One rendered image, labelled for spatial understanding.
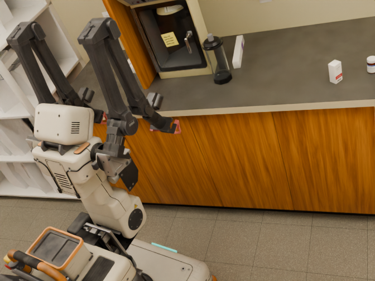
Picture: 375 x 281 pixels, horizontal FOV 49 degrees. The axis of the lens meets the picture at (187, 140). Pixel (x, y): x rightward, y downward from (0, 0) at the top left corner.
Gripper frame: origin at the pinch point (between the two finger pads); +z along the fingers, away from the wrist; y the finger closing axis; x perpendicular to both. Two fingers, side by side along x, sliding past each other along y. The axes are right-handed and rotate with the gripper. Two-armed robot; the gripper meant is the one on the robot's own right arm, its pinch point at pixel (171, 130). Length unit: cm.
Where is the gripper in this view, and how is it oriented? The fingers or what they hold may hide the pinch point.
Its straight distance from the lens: 190.7
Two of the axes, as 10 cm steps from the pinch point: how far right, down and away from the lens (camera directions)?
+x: -2.9, 9.3, -2.3
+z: 4.8, 3.5, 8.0
